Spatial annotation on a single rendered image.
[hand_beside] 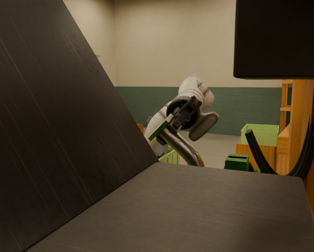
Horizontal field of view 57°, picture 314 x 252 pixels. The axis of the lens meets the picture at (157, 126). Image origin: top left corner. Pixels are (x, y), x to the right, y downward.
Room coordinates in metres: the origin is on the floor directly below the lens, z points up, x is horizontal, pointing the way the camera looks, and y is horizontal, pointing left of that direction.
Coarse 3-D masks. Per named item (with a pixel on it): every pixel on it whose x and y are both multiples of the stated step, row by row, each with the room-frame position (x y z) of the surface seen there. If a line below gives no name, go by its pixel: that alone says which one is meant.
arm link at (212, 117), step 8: (176, 96) 0.71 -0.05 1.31; (200, 112) 0.70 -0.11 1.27; (208, 112) 0.69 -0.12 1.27; (200, 120) 0.69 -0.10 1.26; (208, 120) 0.68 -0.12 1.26; (216, 120) 0.68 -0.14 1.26; (192, 128) 0.70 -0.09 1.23; (200, 128) 0.69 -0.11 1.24; (208, 128) 0.69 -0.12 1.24; (192, 136) 0.70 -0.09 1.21; (200, 136) 0.70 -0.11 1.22
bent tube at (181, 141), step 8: (168, 120) 0.53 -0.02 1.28; (160, 128) 0.54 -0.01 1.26; (168, 128) 0.54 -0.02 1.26; (152, 136) 0.54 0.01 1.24; (160, 136) 0.55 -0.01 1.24; (168, 136) 0.54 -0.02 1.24; (176, 136) 0.54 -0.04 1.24; (168, 144) 0.55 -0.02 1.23; (176, 144) 0.54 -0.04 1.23; (184, 144) 0.54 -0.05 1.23; (184, 152) 0.54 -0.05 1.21; (192, 152) 0.54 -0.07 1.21; (192, 160) 0.54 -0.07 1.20; (200, 160) 0.54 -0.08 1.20
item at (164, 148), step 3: (150, 117) 1.71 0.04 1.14; (147, 120) 1.71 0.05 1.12; (147, 123) 1.73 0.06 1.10; (159, 144) 1.65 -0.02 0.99; (165, 144) 1.64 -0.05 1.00; (156, 147) 1.65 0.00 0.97; (159, 147) 1.65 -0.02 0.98; (162, 147) 1.64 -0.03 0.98; (165, 147) 1.63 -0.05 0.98; (156, 150) 1.65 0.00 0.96; (165, 150) 1.63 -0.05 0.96
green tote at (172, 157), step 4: (168, 148) 1.76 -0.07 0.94; (172, 148) 1.75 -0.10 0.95; (168, 152) 1.76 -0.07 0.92; (172, 152) 1.61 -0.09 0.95; (176, 152) 1.69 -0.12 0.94; (164, 156) 1.50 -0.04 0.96; (168, 156) 1.56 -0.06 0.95; (172, 156) 1.62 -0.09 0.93; (176, 156) 1.69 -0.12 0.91; (160, 160) 1.45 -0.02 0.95; (164, 160) 1.51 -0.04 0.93; (168, 160) 1.57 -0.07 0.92; (172, 160) 1.62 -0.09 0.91; (176, 160) 1.69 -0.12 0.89
